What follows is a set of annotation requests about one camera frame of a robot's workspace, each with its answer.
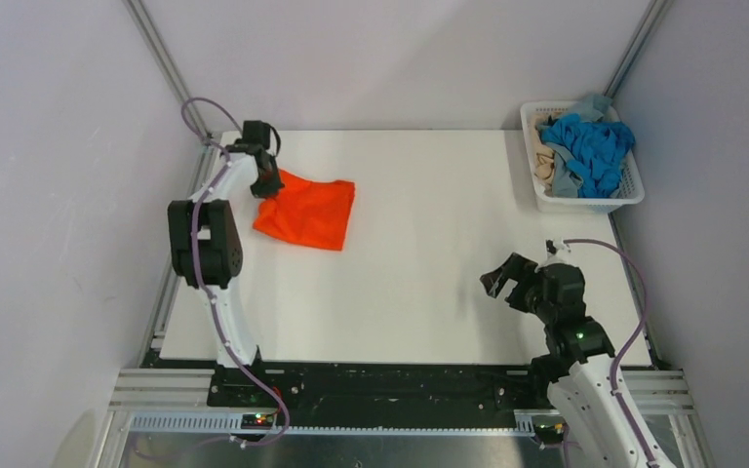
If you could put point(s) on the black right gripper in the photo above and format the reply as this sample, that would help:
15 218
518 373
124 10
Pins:
516 266

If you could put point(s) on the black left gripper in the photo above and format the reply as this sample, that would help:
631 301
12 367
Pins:
274 185

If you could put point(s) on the orange t shirt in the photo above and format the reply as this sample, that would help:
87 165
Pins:
308 213

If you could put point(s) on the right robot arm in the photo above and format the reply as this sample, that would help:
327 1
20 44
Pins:
580 375

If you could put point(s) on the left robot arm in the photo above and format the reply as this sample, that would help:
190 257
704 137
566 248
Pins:
206 248

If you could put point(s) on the beige t shirt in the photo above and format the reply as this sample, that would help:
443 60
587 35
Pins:
544 164

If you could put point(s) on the white plastic laundry basket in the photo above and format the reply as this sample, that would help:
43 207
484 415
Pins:
629 190

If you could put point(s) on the blue t shirt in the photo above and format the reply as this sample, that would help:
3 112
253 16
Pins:
592 152

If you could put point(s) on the right controller board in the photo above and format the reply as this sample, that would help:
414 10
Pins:
550 435

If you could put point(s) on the controller board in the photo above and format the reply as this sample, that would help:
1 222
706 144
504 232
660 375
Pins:
550 435
256 421

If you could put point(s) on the left controller board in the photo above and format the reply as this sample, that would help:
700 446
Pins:
256 421

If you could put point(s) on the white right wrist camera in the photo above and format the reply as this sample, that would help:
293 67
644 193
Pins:
558 252

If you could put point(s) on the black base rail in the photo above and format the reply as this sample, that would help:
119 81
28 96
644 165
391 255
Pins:
362 396

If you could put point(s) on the left aluminium frame post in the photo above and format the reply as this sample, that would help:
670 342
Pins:
159 50

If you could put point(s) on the aluminium frame post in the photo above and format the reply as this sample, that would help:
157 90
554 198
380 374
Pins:
159 50
650 21

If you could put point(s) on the aluminium base frame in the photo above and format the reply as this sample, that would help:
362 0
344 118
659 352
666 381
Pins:
148 399

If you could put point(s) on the right aluminium frame post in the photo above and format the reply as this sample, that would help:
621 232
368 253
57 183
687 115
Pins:
650 21

